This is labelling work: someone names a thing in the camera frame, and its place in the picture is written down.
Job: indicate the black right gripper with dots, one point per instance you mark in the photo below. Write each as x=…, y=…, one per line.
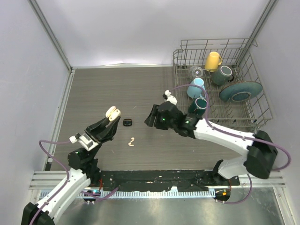
x=150, y=121

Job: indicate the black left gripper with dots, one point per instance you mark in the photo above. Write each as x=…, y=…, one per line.
x=102, y=131

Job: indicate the beige earbud charging case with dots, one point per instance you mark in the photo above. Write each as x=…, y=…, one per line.
x=112, y=113

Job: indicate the black gold-trimmed earbud case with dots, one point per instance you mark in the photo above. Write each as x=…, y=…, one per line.
x=127, y=122

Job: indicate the beige earbud pair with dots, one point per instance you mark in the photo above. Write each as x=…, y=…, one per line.
x=131, y=142

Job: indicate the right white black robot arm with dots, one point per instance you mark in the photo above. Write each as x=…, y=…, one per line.
x=257, y=152

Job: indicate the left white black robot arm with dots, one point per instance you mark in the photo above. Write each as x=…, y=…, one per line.
x=83, y=171

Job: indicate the dark teal mug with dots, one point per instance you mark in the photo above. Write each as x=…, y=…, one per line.
x=198, y=106

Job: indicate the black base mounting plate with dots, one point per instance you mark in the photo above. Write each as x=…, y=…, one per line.
x=162, y=180

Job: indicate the clear drinking glass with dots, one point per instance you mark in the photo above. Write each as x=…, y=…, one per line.
x=195, y=72

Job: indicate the grey-green mug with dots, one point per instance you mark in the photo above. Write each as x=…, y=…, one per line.
x=222, y=76

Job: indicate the yellow mug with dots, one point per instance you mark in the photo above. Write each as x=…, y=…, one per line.
x=213, y=61

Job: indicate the teal ceramic plate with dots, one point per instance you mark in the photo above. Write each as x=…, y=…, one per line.
x=240, y=92

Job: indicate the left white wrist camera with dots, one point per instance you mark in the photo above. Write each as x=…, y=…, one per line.
x=85, y=140

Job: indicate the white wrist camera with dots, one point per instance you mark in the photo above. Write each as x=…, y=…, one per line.
x=168, y=97
x=85, y=140

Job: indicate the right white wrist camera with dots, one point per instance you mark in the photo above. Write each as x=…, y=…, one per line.
x=168, y=97

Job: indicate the white slotted cable duct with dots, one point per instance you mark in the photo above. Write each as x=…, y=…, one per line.
x=170, y=194

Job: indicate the grey wire dish rack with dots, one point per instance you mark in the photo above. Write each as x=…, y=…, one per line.
x=249, y=115

